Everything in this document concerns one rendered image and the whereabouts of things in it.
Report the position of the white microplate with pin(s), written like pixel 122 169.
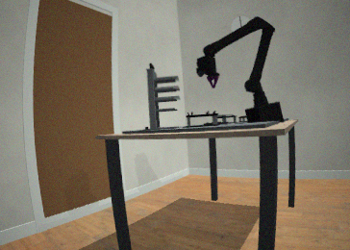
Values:
pixel 176 87

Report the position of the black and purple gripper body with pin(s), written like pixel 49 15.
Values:
pixel 213 71

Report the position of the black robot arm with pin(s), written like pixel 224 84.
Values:
pixel 253 84

